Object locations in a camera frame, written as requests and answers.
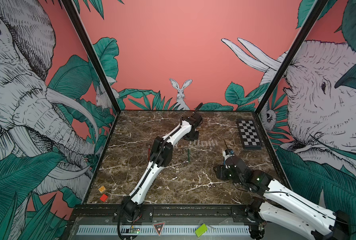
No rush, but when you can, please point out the orange small block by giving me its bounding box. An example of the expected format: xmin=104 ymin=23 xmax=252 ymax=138
xmin=99 ymin=186 xmax=106 ymax=193

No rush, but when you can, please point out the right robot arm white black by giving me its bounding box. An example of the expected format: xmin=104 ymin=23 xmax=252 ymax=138
xmin=214 ymin=148 xmax=351 ymax=240

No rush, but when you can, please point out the black white checkerboard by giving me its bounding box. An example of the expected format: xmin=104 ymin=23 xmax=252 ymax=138
xmin=236 ymin=119 xmax=262 ymax=150

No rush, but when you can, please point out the white slotted cable duct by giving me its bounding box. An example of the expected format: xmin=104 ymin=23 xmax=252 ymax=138
xmin=76 ymin=225 xmax=250 ymax=236

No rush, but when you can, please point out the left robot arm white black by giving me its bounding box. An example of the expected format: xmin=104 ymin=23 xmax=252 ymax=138
xmin=117 ymin=103 xmax=203 ymax=222

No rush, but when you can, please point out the red carving knife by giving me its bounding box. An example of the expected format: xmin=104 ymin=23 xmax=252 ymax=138
xmin=148 ymin=145 xmax=151 ymax=162

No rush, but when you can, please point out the green sticky note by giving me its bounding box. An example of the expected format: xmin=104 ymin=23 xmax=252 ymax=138
xmin=195 ymin=224 xmax=208 ymax=238

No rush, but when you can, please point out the triangular warning sticker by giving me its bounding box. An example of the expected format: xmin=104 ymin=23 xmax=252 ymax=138
xmin=153 ymin=222 xmax=166 ymax=236

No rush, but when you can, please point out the black frame post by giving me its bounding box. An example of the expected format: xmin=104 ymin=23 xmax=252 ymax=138
xmin=254 ymin=0 xmax=328 ymax=115
xmin=61 ymin=0 xmax=121 ymax=115

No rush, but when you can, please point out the small circuit board green led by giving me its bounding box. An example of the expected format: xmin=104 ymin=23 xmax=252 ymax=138
xmin=126 ymin=227 xmax=141 ymax=235

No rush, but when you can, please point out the right black frame post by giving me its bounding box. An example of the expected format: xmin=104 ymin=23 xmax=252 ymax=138
xmin=254 ymin=0 xmax=328 ymax=115

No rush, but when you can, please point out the left black frame post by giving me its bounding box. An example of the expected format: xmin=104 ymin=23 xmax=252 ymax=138
xmin=61 ymin=0 xmax=121 ymax=115

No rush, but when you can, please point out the red small block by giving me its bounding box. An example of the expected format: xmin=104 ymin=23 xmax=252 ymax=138
xmin=100 ymin=194 xmax=109 ymax=202

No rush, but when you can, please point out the black front mounting rail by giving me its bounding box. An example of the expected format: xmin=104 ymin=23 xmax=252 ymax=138
xmin=70 ymin=204 xmax=260 ymax=223

